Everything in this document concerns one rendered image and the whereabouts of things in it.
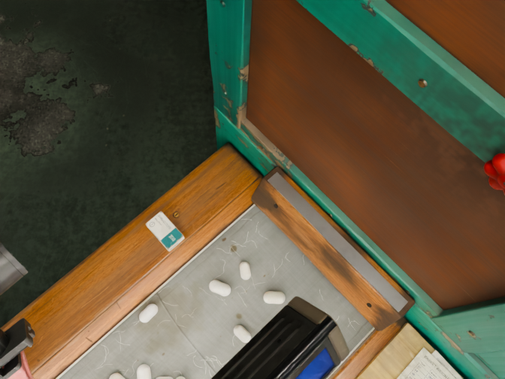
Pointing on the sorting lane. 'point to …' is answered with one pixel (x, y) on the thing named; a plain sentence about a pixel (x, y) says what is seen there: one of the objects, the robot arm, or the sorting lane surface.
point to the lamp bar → (291, 347)
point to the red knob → (496, 171)
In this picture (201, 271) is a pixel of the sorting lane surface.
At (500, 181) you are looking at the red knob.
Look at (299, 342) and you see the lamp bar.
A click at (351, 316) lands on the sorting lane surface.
